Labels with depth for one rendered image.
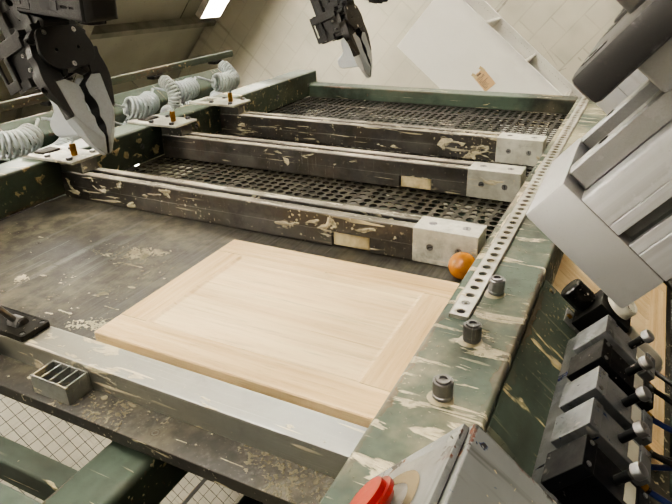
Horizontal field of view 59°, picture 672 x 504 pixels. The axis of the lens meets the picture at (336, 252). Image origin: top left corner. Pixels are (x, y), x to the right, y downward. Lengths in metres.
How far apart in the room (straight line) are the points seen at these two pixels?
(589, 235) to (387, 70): 6.15
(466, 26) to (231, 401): 4.25
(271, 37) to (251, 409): 6.50
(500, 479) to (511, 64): 4.45
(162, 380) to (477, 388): 0.40
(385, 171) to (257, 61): 5.78
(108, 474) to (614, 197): 0.66
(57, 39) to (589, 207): 0.58
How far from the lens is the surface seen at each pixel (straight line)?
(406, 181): 1.52
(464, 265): 1.07
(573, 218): 0.41
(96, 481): 0.83
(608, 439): 0.71
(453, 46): 4.83
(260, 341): 0.90
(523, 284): 0.99
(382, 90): 2.54
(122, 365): 0.87
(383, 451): 0.67
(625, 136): 0.41
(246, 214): 1.30
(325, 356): 0.86
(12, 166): 1.68
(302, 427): 0.72
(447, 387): 0.71
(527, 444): 0.77
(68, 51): 0.76
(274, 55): 7.11
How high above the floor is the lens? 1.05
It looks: 2 degrees up
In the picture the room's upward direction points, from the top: 45 degrees counter-clockwise
